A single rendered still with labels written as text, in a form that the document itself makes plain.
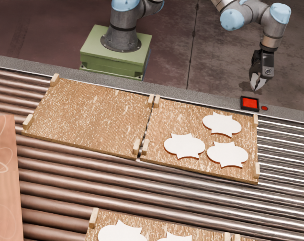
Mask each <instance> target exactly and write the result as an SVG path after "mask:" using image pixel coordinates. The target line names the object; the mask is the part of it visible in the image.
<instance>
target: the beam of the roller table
mask: <svg viewBox="0 0 304 241"><path fill-rule="evenodd" d="M0 69H1V70H7V71H12V72H17V73H22V74H28V75H33V76H38V77H45V78H50V79H52V77H53V76H54V74H55V73H58V74H59V77H60V78H65V79H69V80H74V81H78V82H83V83H87V84H92V85H96V86H101V87H105V88H111V89H116V90H120V91H124V92H129V93H133V94H138V95H142V96H147V97H149V96H150V94H154V98H156V94H157V95H160V99H166V100H171V101H175V102H181V103H186V104H192V105H197V106H202V107H208V108H212V109H218V110H225V111H230V112H235V113H241V114H246V115H251V116H253V115H254V114H256V115H257V116H258V117H262V118H267V119H273V120H278V121H285V122H290V123H296V124H301V125H304V111H302V110H295V109H290V108H284V107H279V106H273V105H268V104H263V103H259V112H253V111H248V110H241V109H240V99H235V98H229V97H224V96H219V95H214V94H208V93H203V92H198V91H192V90H187V89H182V88H175V87H169V86H164V85H159V84H153V83H148V82H143V81H138V80H132V79H127V78H122V77H115V76H110V75H104V74H99V73H93V72H88V71H83V70H77V69H72V68H67V67H61V66H55V65H49V64H44V63H39V62H33V61H28V60H23V59H18V58H12V57H7V56H1V55H0ZM261 106H266V107H267V108H268V110H267V111H265V110H262V109H261Z"/></svg>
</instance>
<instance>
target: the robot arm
mask: <svg viewBox="0 0 304 241"><path fill-rule="evenodd" d="M211 1H212V3H213V4H214V6H215V7H216V8H217V10H218V11H219V12H220V14H221V17H220V22H221V25H222V27H223V28H224V29H226V30H228V31H233V30H237V29H240V28H241V27H243V26H245V25H247V24H249V23H252V22H256V23H258V24H260V25H262V26H264V29H263V34H261V35H260V37H261V39H260V43H259V46H260V49H259V50H255V51H254V54H253V56H252V59H251V63H252V65H251V68H250V69H249V79H250V85H251V88H252V90H253V91H256V90H258V89H259V88H261V87H262V86H263V85H264V84H266V83H267V82H268V81H269V80H272V78H273V77H274V52H275V51H277V50H278V47H279V46H280V44H281V40H282V38H283V34H284V32H285V29H286V26H287V23H288V22H289V17H290V15H291V9H290V7H288V6H287V5H285V4H281V3H274V4H272V6H269V5H267V4H265V3H263V2H261V1H258V0H241V1H240V2H238V1H237V0H211ZM111 5H112V8H111V18H110V26H109V28H108V30H107V33H106V35H105V38H104V41H105V43H106V44H107V45H108V46H110V47H112V48H115V49H119V50H130V49H133V48H135V47H136V46H137V43H138V38H137V34H136V29H135V28H136V21H137V19H140V18H143V17H146V16H148V15H153V14H155V13H157V12H159V11H160V10H161V9H162V8H163V6H164V0H112V3H111ZM258 73H260V79H259V81H258V84H257V85H256V80H257V79H258V77H259V74H258ZM255 85H256V86H255Z"/></svg>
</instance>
